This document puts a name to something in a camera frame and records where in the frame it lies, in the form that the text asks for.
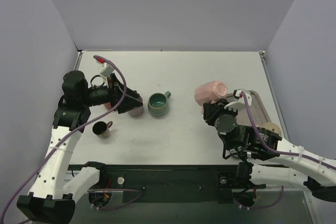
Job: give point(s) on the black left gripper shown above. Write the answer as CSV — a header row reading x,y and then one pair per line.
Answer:
x,y
115,94

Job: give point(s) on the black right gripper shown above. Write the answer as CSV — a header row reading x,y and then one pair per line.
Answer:
x,y
214,109

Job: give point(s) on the red mug black handle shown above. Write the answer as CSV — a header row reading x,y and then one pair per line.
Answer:
x,y
108,106

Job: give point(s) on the beige wooden mug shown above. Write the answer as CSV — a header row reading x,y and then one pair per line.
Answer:
x,y
272,127

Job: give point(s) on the teal green mug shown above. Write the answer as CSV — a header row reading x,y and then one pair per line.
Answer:
x,y
158,104

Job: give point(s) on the brown ribbed mug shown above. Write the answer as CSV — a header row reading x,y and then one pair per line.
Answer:
x,y
102,129

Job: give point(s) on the pink mug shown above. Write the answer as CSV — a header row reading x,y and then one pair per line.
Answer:
x,y
211,91

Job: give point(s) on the lilac mug black handle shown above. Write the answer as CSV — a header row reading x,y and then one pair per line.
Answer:
x,y
136,112

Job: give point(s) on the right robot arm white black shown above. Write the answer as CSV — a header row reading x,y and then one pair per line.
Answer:
x,y
320,170

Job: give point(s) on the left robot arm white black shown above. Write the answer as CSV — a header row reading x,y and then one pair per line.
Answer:
x,y
50,199

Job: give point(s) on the metal tray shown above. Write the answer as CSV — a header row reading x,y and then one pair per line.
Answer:
x,y
257,110

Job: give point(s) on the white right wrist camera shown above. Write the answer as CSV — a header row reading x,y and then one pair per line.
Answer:
x,y
239,102

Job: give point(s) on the aluminium frame rail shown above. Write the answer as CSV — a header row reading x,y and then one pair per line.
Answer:
x,y
213,177

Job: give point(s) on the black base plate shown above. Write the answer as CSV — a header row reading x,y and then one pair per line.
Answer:
x,y
159,194

